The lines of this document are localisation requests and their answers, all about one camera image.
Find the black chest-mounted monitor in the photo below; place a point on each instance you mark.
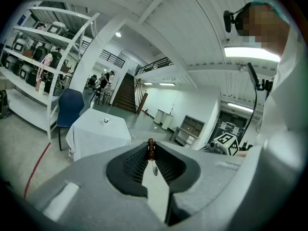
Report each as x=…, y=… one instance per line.
x=253, y=74

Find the grey open cabinet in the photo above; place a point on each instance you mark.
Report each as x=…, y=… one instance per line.
x=190, y=131

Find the leaning wooden planks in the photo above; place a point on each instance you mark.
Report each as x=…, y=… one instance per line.
x=141, y=97

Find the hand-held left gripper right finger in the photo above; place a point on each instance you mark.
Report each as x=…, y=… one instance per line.
x=207, y=177

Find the black balcony railing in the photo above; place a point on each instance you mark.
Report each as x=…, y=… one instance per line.
x=154, y=65
x=111, y=58

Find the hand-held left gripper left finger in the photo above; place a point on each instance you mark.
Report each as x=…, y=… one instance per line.
x=91, y=191

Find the white bottle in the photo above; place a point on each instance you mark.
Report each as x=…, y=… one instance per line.
x=41, y=88

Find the long ceiling light panel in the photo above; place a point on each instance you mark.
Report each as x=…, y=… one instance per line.
x=166, y=83
x=250, y=54
x=239, y=106

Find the table with white tablecloth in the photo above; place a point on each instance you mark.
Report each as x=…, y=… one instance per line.
x=96, y=136

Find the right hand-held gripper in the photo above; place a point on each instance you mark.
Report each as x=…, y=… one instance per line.
x=226, y=143

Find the black head-worn camera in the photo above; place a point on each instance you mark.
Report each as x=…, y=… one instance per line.
x=227, y=20

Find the white cylindrical bin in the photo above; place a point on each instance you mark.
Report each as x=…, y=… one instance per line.
x=167, y=121
x=158, y=116

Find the white metal shelf rack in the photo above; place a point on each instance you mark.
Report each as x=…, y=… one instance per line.
x=36, y=105

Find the blue chair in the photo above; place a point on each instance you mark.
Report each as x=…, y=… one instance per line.
x=69, y=109

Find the light blue face mask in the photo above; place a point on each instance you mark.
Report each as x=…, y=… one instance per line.
x=251, y=42

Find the white mug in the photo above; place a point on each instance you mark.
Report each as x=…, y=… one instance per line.
x=106, y=122

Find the round ceiling lamp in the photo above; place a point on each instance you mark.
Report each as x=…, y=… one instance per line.
x=118, y=34

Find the red floor tape line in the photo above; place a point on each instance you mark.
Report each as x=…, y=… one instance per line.
x=36, y=167

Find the dark staircase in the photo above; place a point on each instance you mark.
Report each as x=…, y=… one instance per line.
x=125, y=93

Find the pink hanging bag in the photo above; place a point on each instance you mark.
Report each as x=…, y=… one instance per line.
x=47, y=60

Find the person's white shirt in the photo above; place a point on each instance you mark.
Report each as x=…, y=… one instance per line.
x=284, y=100

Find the black double door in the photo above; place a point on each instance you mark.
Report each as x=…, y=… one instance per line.
x=231, y=126

